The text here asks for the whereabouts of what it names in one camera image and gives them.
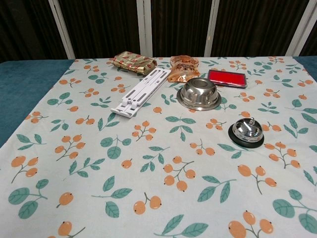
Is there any orange snack packet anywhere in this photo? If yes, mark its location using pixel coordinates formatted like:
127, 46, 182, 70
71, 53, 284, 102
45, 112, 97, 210
167, 56, 201, 83

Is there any gold red patterned snack packet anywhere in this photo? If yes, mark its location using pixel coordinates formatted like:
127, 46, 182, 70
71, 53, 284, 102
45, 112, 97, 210
112, 51, 157, 75

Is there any floral fruit print tablecloth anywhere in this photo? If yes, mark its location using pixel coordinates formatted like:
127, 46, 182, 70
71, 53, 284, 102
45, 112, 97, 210
0, 56, 317, 238

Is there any chrome desk bell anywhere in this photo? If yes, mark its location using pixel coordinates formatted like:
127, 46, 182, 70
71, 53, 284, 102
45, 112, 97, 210
228, 117, 265, 150

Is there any teal velvet table cover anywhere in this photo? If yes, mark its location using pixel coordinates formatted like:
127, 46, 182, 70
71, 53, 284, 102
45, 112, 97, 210
0, 59, 75, 149

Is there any white folding stand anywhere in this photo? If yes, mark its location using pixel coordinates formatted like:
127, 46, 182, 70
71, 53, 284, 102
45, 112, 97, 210
110, 68, 171, 117

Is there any upturned stainless steel bowl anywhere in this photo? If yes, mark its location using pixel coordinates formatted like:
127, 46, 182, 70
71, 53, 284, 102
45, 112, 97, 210
176, 77, 222, 111

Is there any white partition frame post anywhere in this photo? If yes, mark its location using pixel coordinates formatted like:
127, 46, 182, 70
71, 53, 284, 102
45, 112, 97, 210
288, 0, 317, 57
48, 0, 76, 60
204, 0, 221, 57
136, 0, 153, 58

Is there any red ink stamp pad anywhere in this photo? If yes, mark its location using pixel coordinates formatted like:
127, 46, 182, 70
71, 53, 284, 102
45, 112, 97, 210
207, 69, 248, 89

